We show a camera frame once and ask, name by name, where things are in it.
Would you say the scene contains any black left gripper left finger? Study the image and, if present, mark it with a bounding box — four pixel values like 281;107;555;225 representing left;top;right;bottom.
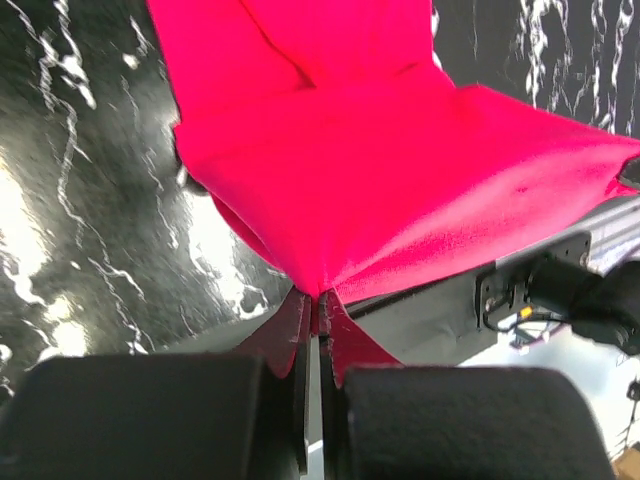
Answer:
1;290;312;479

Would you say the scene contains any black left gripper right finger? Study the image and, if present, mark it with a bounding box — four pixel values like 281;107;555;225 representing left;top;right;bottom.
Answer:
318;291;614;479

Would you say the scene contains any magenta t shirt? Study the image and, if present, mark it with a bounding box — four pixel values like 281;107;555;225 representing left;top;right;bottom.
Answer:
144;0;640;306

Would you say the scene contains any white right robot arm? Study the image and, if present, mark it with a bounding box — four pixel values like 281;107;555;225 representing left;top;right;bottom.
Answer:
527;257;639;356

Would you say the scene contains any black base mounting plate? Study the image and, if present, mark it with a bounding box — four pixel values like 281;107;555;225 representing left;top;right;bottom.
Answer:
347;230;592;365

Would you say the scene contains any black marble pattern mat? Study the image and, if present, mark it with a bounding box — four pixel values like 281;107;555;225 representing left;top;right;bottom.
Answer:
1;1;639;399

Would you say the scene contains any aluminium frame rail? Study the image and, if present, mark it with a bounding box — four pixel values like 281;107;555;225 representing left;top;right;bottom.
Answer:
586;200;639;274

